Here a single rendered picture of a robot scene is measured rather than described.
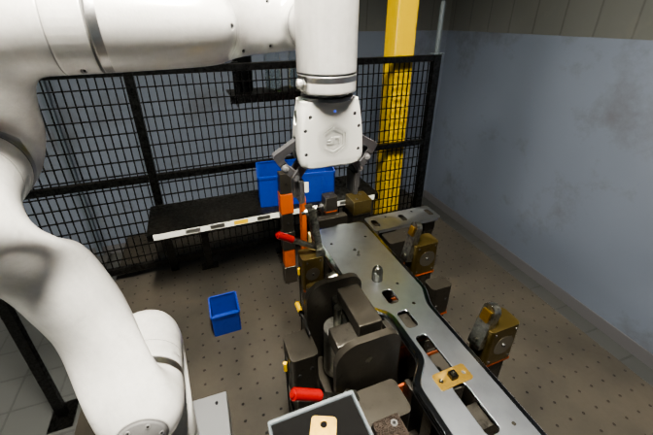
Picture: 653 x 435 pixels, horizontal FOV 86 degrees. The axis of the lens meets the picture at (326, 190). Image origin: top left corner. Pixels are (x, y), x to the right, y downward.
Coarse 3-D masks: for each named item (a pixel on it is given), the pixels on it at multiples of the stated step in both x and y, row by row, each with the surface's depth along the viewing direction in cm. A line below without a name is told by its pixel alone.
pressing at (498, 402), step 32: (352, 224) 131; (352, 256) 114; (384, 256) 114; (384, 288) 100; (416, 288) 100; (416, 320) 90; (416, 352) 81; (448, 352) 81; (416, 384) 74; (480, 384) 74; (448, 416) 68; (512, 416) 68
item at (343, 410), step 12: (348, 396) 55; (324, 408) 54; (336, 408) 54; (348, 408) 54; (288, 420) 52; (300, 420) 52; (348, 420) 52; (360, 420) 52; (276, 432) 51; (288, 432) 51; (300, 432) 51; (336, 432) 51; (348, 432) 51; (360, 432) 51
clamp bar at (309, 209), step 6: (306, 204) 101; (318, 204) 101; (306, 210) 100; (312, 210) 98; (324, 210) 101; (312, 216) 99; (312, 222) 100; (312, 228) 101; (318, 228) 102; (312, 234) 103; (318, 234) 103; (312, 240) 106; (318, 240) 104; (318, 246) 105
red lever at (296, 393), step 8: (296, 392) 56; (304, 392) 57; (312, 392) 58; (320, 392) 59; (328, 392) 61; (336, 392) 62; (296, 400) 56; (304, 400) 57; (312, 400) 58; (320, 400) 58
